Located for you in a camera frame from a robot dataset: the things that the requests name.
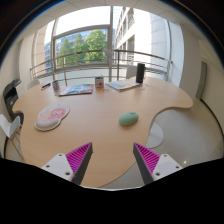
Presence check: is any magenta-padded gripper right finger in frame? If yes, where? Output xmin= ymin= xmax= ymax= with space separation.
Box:
xmin=132 ymin=142 xmax=184 ymax=186

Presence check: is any black office printer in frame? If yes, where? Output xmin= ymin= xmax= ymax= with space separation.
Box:
xmin=2 ymin=78 xmax=25 ymax=126

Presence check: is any colourful printed cup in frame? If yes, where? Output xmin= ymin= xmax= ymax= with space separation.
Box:
xmin=51 ymin=79 xmax=61 ymax=94

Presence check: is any red cover magazine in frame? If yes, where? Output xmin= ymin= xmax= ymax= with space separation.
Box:
xmin=58 ymin=83 xmax=95 ymax=97

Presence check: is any mint green computer mouse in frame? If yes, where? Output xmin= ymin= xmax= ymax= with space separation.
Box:
xmin=118 ymin=111 xmax=140 ymax=127

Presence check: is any white chair with wooden legs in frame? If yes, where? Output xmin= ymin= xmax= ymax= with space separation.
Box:
xmin=0 ymin=113 xmax=26 ymax=161

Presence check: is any metal balcony railing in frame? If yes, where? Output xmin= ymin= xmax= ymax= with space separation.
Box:
xmin=29 ymin=49 xmax=173 ymax=88

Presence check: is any red and white printed cup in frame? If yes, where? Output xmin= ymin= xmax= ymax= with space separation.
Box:
xmin=94 ymin=76 xmax=105 ymax=89

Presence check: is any pink and white mouse pad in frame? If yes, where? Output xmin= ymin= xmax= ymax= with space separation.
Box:
xmin=34 ymin=102 xmax=71 ymax=132

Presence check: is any grey door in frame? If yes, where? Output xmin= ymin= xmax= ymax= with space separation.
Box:
xmin=195 ymin=61 xmax=208 ymax=101

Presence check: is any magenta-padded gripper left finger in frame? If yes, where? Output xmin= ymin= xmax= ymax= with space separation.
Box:
xmin=41 ymin=141 xmax=94 ymax=186

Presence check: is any black stapler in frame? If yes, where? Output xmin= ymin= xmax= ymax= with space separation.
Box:
xmin=40 ymin=82 xmax=52 ymax=91

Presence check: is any tall black speaker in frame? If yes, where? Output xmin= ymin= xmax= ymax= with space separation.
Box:
xmin=135 ymin=62 xmax=147 ymax=84

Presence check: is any light blue cover magazine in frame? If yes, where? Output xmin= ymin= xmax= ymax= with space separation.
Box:
xmin=105 ymin=78 xmax=143 ymax=92

